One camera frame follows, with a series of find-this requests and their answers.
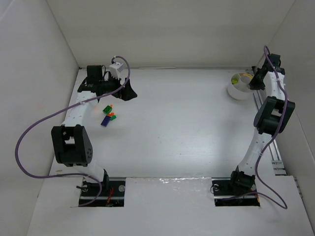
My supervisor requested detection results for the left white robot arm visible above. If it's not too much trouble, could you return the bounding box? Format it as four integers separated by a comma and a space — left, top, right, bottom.
51, 62, 137, 190

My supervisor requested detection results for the white divided round container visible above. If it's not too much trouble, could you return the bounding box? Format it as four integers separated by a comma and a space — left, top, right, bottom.
227, 73, 253, 100

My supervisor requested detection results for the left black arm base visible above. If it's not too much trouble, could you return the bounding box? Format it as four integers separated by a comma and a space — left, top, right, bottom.
76, 177, 126, 207

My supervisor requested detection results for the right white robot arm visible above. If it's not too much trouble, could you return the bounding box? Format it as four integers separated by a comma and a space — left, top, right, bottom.
228, 52, 295, 195

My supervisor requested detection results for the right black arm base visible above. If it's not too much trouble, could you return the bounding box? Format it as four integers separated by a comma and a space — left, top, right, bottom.
210, 178, 260, 207

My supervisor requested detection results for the purple lego brick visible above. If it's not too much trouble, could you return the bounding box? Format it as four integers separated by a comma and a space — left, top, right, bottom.
101, 116, 111, 127

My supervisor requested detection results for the dark green lego brick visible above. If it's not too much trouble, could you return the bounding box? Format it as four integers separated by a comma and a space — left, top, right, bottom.
103, 105, 113, 115

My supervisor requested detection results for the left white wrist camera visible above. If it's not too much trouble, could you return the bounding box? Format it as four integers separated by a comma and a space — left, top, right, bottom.
109, 62, 125, 79

